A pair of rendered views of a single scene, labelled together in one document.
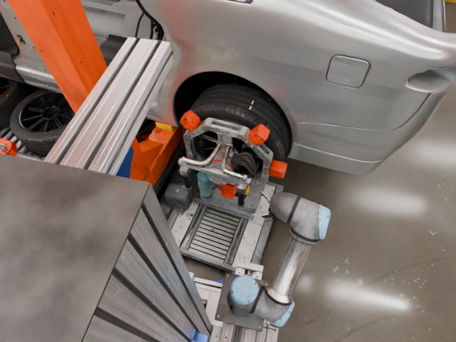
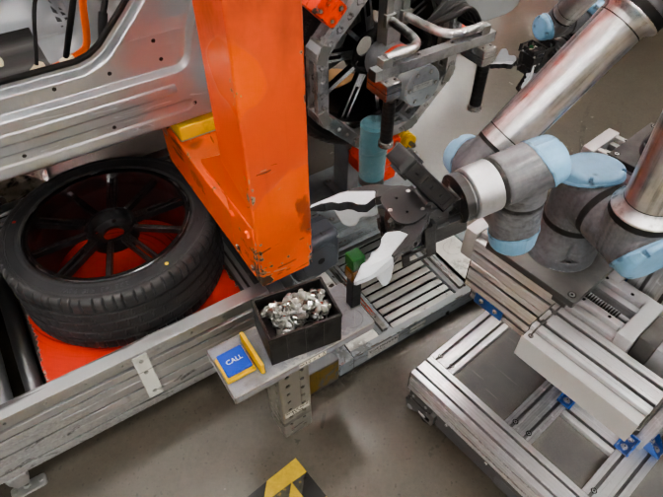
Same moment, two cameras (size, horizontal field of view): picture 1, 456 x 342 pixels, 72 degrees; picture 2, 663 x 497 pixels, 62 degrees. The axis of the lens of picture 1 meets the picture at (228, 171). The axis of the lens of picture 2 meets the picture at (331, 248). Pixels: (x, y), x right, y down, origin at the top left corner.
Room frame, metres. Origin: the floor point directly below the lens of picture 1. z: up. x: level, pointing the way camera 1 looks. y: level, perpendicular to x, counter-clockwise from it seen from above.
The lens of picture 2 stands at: (0.39, 1.40, 1.70)
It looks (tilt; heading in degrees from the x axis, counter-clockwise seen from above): 47 degrees down; 305
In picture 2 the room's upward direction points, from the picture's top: straight up
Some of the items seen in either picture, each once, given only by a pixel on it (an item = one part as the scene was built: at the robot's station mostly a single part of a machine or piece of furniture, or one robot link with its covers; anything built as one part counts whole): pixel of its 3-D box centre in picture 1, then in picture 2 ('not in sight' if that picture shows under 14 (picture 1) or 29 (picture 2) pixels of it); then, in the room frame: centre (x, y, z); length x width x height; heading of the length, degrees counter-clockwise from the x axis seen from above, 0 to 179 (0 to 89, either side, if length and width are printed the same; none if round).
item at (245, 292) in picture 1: (245, 292); not in sight; (0.32, -0.05, 0.98); 0.13 x 0.12 x 0.14; 61
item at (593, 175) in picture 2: not in sight; (586, 190); (0.45, 0.44, 0.98); 0.13 x 0.12 x 0.14; 144
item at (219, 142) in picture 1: (201, 148); (389, 27); (1.08, 0.14, 1.03); 0.19 x 0.18 x 0.11; 158
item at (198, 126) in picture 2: (167, 121); (191, 118); (1.61, 0.42, 0.71); 0.14 x 0.14 x 0.05; 68
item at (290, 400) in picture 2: not in sight; (287, 386); (0.97, 0.79, 0.21); 0.10 x 0.10 x 0.42; 68
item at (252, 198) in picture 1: (237, 180); (350, 167); (1.31, -0.07, 0.32); 0.40 x 0.30 x 0.28; 68
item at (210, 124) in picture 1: (227, 155); (386, 61); (1.16, 0.00, 0.85); 0.54 x 0.07 x 0.54; 68
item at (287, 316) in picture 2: not in sight; (296, 319); (0.96, 0.75, 0.51); 0.20 x 0.14 x 0.13; 59
